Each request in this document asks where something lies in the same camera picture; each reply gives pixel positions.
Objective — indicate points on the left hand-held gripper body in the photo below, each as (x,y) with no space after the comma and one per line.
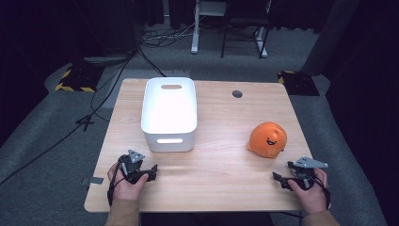
(134,163)

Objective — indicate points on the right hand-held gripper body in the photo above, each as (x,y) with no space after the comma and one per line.
(306,171)

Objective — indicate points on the person's left hand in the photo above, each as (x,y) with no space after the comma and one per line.
(125,187)

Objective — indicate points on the person's right hand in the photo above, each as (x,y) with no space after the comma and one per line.
(310,197)

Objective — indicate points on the orange smiling plush toy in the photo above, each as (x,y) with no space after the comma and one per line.
(266,139)

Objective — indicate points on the grey tape strip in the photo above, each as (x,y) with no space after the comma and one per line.
(93,180)

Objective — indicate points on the white plastic bin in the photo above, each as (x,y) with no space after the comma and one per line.
(169,109)

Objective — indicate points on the black yellow striped stand base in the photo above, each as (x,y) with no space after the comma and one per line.
(298,83)
(78,80)

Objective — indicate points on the white desk leg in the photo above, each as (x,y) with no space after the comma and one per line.
(262,44)
(195,31)

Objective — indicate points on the grey slanted pole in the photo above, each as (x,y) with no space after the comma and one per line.
(329,37)

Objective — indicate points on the black metal chair frame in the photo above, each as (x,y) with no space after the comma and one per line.
(243,22)

